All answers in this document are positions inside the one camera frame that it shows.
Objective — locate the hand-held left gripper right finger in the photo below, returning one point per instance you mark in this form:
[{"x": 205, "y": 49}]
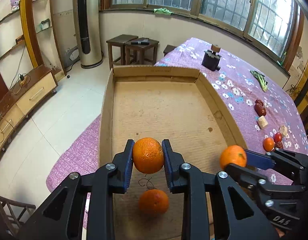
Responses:
[{"x": 168, "y": 166}]

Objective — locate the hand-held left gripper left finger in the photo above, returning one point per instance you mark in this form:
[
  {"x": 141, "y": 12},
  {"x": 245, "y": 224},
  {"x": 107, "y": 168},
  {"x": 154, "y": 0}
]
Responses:
[{"x": 130, "y": 163}]

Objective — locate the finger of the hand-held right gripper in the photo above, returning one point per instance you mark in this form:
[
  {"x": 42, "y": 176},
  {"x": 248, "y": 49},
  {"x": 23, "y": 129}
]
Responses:
[
  {"x": 259, "y": 160},
  {"x": 244, "y": 173}
]

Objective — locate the orange-red tomato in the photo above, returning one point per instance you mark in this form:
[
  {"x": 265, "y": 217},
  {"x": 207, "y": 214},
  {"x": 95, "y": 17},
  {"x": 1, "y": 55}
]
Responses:
[{"x": 268, "y": 144}]

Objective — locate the orange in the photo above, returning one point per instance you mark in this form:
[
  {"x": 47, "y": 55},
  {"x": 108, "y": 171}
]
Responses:
[
  {"x": 148, "y": 155},
  {"x": 231, "y": 156},
  {"x": 154, "y": 202}
]

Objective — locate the red cherry tomato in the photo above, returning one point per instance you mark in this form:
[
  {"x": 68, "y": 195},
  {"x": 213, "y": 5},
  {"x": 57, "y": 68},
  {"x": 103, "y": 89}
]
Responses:
[{"x": 277, "y": 137}]

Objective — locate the cardboard box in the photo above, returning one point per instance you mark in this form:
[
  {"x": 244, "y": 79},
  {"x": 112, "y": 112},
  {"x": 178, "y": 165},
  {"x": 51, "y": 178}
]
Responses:
[{"x": 164, "y": 105}]

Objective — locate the black thread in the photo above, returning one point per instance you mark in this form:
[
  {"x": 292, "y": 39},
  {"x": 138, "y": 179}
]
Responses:
[{"x": 147, "y": 183}]

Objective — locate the green leafy vegetable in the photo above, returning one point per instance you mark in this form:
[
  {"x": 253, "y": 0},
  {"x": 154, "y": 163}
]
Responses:
[{"x": 261, "y": 81}]

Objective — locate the purple floral tablecloth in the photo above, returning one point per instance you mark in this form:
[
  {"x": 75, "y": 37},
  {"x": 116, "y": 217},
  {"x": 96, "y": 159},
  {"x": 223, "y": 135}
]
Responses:
[{"x": 231, "y": 62}]

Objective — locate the green bottle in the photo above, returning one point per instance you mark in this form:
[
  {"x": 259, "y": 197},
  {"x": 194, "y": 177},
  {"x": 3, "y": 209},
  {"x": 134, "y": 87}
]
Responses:
[{"x": 284, "y": 58}]

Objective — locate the black block with wooden knob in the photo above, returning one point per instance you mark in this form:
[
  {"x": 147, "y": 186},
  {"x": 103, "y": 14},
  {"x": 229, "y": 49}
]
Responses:
[{"x": 210, "y": 60}]

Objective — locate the gold tower air conditioner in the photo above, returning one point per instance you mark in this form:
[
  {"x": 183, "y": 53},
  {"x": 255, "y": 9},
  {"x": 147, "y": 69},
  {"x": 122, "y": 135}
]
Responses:
[{"x": 90, "y": 55}]

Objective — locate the dark wooden stool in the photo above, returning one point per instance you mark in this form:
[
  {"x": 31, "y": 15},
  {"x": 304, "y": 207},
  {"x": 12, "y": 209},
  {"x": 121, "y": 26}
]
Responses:
[
  {"x": 169, "y": 48},
  {"x": 118, "y": 39},
  {"x": 144, "y": 47}
]

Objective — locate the wooden cabinet with drawers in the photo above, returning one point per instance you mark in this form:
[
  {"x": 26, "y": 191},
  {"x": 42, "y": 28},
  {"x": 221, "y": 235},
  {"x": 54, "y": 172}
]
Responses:
[{"x": 36, "y": 92}]

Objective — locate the wooden chair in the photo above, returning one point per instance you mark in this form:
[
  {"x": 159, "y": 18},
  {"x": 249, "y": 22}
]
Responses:
[{"x": 8, "y": 203}]

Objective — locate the black power adapter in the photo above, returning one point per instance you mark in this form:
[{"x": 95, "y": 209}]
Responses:
[{"x": 22, "y": 77}]

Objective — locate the green cloth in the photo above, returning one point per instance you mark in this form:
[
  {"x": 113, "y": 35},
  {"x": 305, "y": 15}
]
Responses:
[{"x": 162, "y": 11}]

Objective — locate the green box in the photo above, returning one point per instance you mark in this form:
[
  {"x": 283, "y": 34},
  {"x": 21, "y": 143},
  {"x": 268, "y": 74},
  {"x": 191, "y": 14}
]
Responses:
[{"x": 44, "y": 25}]

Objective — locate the purple plush toy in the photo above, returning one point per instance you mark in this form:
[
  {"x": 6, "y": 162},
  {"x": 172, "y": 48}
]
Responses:
[{"x": 15, "y": 3}]

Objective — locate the yellow wooden frame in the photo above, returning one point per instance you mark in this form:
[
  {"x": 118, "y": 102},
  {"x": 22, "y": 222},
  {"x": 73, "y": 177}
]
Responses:
[{"x": 306, "y": 97}]

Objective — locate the wooden wall shelf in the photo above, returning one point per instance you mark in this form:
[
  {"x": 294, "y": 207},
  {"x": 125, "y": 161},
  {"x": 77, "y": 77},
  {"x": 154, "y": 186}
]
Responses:
[{"x": 28, "y": 17}]

